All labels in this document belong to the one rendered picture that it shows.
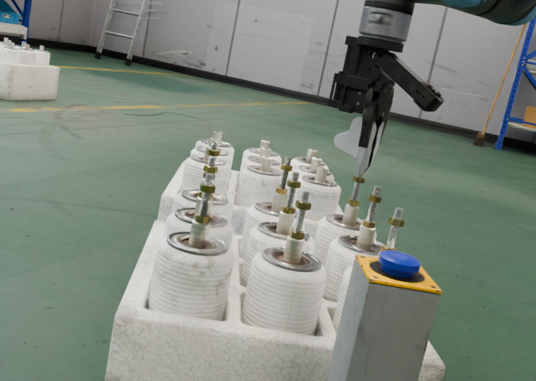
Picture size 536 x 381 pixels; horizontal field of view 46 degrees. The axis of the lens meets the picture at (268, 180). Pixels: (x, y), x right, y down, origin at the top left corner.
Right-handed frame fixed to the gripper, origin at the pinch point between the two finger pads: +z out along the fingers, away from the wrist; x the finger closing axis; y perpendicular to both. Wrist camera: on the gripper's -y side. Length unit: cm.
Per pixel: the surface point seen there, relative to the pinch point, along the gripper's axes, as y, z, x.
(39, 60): 232, 15, -162
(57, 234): 69, 34, -10
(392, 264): -15.3, 1.8, 39.7
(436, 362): -20.1, 16.4, 23.6
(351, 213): 0.3, 7.4, 1.1
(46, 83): 227, 26, -164
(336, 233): 0.8, 10.2, 4.8
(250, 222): 13.3, 11.4, 10.0
